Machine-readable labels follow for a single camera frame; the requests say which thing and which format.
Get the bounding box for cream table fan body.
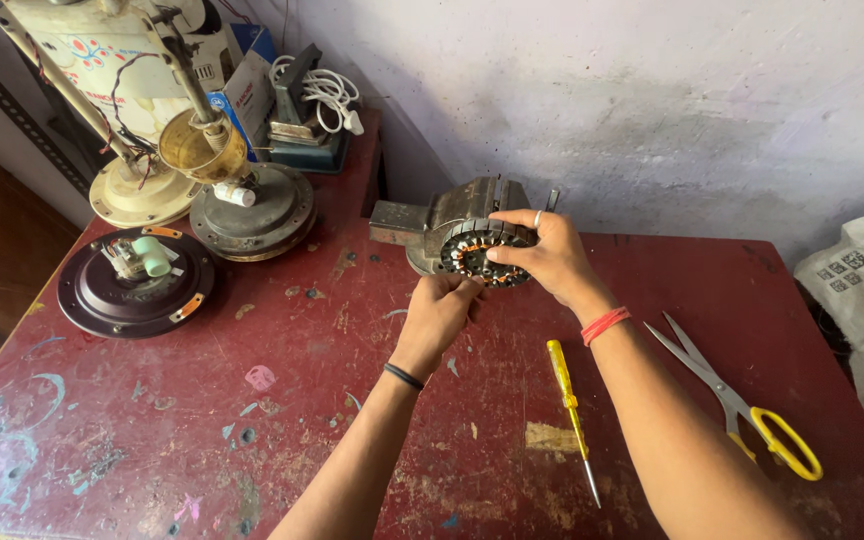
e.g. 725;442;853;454
0;0;232;163

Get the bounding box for yellow handled scissors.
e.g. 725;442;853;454
643;312;825;483

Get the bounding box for fan motor stator copper windings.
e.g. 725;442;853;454
439;219;540;289

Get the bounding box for dark brown fan motor housing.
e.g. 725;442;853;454
56;226;217;340

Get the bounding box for person's left hand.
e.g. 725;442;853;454
394;273;487;375

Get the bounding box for white cylindrical capacitor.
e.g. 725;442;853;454
213;181;258;209

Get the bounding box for grey fan motor housing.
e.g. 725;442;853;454
189;162;319;264

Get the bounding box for cream fan motor housing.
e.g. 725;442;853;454
88;153;202;230

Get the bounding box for blue white cardboard box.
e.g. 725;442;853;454
207;22;280;163

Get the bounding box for red wrist thread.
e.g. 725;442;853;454
580;306;633;348

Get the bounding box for grey metal bench vise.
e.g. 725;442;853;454
369;177;562;277

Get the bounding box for brass fan canopy cup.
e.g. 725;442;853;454
158;109;252;186

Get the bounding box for white power cord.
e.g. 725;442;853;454
270;55;366;137

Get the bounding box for mint green capacitor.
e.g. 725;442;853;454
132;235;174;279

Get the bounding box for black wrist band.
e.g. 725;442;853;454
383;363;426;392

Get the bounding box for old electric clothes iron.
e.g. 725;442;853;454
267;43;354;175

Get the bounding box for yellow handled screwdriver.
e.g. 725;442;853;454
546;339;603;510

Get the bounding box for person's right hand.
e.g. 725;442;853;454
485;208;619;325

